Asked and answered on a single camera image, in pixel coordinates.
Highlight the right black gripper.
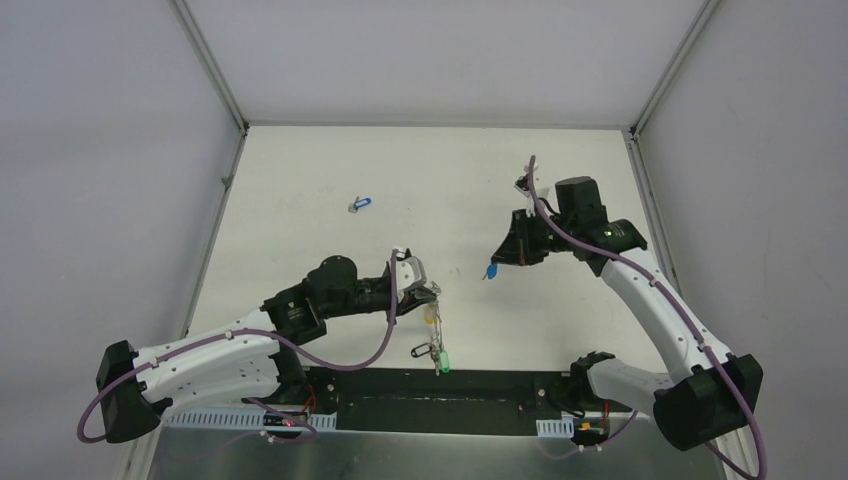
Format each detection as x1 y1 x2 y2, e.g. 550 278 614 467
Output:
492 208 577 266

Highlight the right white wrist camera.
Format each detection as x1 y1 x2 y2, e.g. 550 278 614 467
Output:
514 173 550 208

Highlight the purple cable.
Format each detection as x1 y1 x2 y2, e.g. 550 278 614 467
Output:
76 248 400 445
525 154 770 480

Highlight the left controller board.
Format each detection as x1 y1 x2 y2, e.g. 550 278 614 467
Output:
263 412 309 428

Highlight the right controller board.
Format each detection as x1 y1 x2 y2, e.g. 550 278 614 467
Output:
573 420 609 443

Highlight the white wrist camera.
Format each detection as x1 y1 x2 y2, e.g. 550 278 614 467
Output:
390 250 428 295
514 173 550 208

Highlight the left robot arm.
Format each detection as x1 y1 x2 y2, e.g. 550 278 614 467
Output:
77 250 441 444

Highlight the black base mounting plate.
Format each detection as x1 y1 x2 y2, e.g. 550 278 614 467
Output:
241 365 634 437

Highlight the green tag key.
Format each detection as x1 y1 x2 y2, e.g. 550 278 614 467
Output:
437 350 451 374

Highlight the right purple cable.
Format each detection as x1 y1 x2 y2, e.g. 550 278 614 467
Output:
525 154 770 480

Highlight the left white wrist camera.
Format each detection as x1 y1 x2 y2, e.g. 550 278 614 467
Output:
390 250 428 295

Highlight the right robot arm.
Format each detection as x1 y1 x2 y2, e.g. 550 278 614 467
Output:
491 174 763 451

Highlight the aluminium frame rail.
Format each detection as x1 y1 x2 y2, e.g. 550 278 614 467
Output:
139 403 725 479

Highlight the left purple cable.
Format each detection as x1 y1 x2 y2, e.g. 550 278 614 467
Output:
76 248 400 445

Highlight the black tag key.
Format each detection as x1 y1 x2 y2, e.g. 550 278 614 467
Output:
410 343 433 358

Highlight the yellow tag key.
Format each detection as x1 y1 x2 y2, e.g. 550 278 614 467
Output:
424 305 441 327

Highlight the controller board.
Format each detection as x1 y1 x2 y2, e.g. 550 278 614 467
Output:
263 412 309 428
573 420 609 443

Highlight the blue tag key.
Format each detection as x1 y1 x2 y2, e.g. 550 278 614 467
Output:
348 197 372 213
482 263 498 280

